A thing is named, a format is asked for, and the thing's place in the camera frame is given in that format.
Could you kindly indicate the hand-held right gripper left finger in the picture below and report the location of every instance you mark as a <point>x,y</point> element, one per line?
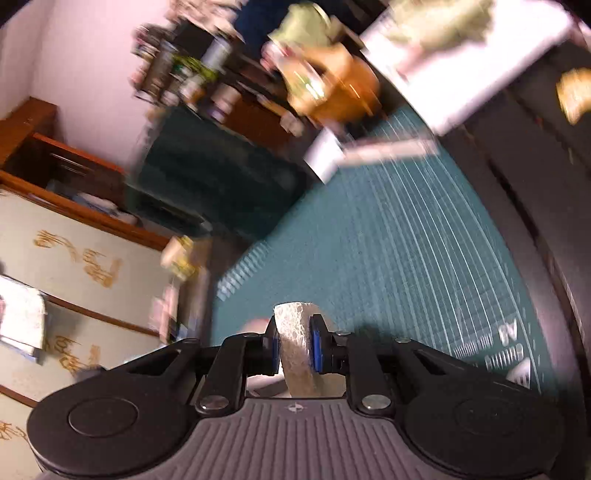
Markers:
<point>274,344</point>

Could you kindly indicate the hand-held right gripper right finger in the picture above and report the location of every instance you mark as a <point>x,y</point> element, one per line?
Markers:
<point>316,344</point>

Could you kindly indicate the pale oval sponge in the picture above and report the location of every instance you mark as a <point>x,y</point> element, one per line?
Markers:
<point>293,337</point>

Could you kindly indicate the white bowl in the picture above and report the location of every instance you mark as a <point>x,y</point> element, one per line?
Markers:
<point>256,326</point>

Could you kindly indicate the pile of stationery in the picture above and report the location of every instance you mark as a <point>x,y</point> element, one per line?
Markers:
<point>175,309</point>

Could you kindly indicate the small cardboard box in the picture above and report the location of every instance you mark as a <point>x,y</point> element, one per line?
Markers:
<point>180,256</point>

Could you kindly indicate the green cutting mat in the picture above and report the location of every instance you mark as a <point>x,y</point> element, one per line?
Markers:
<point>392,230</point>

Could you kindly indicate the dark green kettle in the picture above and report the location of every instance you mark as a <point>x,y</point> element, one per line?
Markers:
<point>207,170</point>

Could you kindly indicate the white card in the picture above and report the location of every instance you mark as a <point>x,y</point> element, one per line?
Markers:
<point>323,157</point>

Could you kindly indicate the white pen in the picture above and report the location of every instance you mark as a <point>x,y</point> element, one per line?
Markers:
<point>388,152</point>

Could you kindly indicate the orange ceramic animal pot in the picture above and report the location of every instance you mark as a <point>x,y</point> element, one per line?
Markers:
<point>341,87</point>

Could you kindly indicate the cluttered black shelf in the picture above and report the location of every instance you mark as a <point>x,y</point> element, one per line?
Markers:
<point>184,69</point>

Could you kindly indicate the stack of white papers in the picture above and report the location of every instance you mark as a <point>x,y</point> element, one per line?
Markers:
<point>461,83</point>

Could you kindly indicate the light green bag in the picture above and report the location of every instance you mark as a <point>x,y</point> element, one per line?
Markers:
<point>300,23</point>

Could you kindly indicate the pale green plastic frames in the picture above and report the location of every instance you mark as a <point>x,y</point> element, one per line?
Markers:
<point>438,23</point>

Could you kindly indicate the yellow ginkgo leaf bookmark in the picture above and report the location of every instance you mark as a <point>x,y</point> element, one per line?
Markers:
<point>575,97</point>

